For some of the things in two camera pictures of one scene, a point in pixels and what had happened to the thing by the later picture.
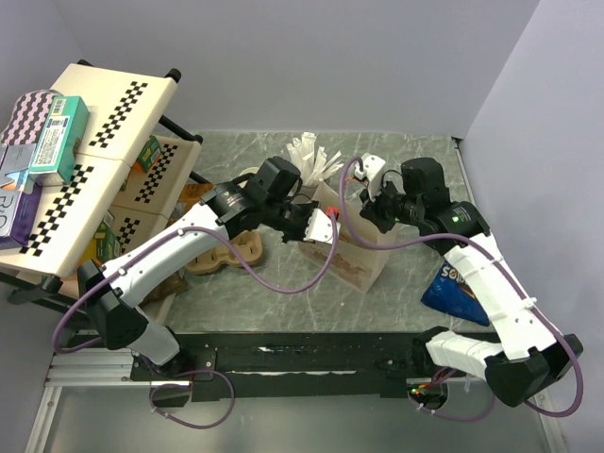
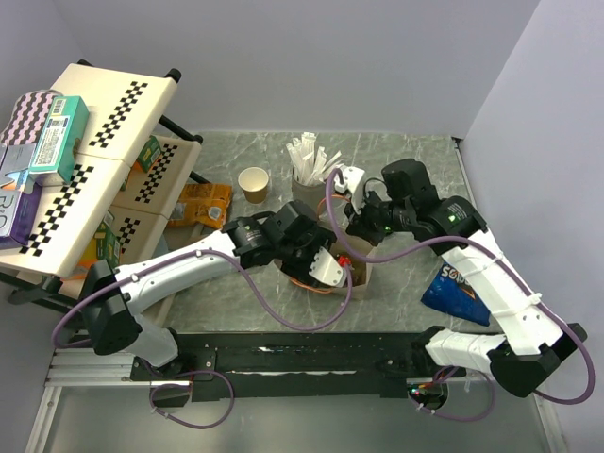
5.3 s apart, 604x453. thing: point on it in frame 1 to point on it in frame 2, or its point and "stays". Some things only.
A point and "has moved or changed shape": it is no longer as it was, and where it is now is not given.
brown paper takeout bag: x=354 y=263 has moved or changed shape
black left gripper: x=309 y=207 to x=318 y=237
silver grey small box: x=14 y=158 stays
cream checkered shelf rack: x=112 y=203 stays
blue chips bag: x=449 y=293 stays
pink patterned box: x=30 y=117 stays
